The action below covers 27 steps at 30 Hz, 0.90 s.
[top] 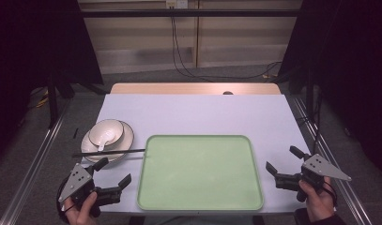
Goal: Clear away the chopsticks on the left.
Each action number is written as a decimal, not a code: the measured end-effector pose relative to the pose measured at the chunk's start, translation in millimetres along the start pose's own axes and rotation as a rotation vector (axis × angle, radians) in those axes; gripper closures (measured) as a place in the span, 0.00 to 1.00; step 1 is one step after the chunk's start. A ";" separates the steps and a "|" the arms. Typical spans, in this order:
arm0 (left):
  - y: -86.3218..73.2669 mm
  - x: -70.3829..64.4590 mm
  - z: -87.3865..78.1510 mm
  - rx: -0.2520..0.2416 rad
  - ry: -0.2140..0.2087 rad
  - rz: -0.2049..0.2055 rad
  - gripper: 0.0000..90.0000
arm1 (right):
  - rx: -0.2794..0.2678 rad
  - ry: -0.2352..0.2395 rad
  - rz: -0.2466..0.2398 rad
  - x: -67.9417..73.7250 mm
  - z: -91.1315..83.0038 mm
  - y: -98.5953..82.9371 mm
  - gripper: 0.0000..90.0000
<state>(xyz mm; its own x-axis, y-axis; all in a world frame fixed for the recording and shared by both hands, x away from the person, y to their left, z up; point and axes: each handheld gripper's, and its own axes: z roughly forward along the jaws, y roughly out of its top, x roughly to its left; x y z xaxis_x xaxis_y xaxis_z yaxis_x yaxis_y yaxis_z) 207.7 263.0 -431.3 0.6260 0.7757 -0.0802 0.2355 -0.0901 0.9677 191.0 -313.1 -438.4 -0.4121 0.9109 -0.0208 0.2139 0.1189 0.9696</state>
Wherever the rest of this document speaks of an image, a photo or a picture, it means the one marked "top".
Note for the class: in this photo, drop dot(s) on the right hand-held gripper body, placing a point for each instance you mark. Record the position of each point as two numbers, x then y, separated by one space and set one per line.
318 168

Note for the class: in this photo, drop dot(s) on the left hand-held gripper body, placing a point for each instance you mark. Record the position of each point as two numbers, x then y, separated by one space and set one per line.
75 181

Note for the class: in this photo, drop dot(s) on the person's right hand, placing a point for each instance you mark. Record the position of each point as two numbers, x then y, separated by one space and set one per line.
320 203

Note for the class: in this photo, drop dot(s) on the person's left hand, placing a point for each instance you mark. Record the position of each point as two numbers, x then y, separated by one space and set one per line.
80 215

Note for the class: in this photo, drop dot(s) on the black chopstick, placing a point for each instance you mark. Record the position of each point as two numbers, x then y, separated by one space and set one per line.
88 154
116 151

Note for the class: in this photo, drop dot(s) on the white ceramic spoon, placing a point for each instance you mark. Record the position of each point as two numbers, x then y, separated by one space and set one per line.
106 137

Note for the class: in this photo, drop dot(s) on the white ceramic bowl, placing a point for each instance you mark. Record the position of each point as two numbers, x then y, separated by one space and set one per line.
101 129

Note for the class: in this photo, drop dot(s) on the white ceramic plate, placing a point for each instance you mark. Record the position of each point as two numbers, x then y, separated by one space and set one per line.
127 135

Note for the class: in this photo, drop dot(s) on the small black stick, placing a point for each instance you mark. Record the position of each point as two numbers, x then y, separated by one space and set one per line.
75 133

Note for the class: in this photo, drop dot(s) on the light green plastic tray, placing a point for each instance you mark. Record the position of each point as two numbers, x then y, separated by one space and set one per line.
199 173

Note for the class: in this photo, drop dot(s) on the black metal stand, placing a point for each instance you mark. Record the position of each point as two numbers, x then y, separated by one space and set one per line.
53 103

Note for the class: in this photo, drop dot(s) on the white table mat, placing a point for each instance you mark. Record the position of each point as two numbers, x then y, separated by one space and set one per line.
195 115

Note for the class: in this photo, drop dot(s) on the black curtain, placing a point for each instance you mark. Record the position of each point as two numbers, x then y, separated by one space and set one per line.
32 47
351 62

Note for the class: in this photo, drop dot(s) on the aluminium floor rail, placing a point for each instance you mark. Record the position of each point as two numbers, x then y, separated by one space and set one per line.
29 175
351 193

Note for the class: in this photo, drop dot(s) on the black horizontal frame bar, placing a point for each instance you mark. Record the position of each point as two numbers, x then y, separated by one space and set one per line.
185 13

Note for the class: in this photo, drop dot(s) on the white wall socket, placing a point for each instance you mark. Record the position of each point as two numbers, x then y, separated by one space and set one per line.
176 3

